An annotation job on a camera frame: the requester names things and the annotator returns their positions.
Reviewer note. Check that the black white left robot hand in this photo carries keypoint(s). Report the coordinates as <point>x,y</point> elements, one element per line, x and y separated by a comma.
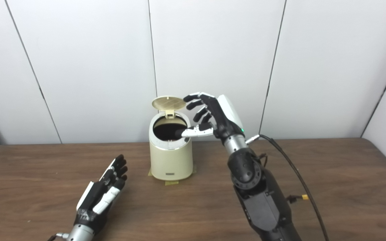
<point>94,201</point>

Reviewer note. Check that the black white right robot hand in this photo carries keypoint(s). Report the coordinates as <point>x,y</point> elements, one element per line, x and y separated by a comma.
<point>224,115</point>

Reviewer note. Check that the cream-colored round bin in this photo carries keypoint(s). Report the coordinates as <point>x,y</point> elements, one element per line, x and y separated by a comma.
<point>171,162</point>

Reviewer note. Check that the cream round bin lid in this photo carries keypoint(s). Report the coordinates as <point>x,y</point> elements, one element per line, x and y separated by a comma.
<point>168,102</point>

